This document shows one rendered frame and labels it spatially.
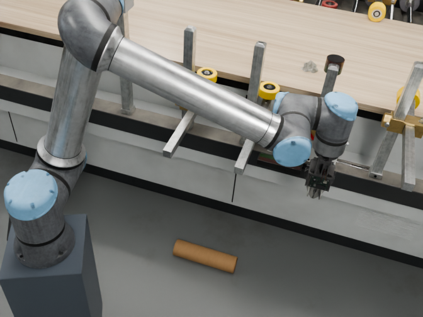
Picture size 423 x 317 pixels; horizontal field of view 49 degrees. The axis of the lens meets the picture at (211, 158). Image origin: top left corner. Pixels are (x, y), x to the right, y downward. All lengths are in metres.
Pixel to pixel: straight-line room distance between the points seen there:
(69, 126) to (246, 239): 1.28
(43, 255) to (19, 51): 1.16
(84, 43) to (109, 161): 1.53
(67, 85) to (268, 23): 1.22
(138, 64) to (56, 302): 0.93
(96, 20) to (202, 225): 1.55
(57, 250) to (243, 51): 1.09
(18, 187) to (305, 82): 1.10
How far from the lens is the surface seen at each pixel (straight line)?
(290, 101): 1.24
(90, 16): 1.09
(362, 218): 2.30
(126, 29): 1.76
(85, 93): 1.32
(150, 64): 1.06
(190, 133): 1.86
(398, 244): 2.41
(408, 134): 1.64
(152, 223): 2.44
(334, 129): 1.27
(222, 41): 2.08
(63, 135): 1.43
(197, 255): 2.23
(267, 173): 1.92
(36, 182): 1.46
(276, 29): 2.23
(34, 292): 1.66
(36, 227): 1.47
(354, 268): 2.43
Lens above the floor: 1.87
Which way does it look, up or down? 42 degrees down
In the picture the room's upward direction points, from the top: 5 degrees clockwise
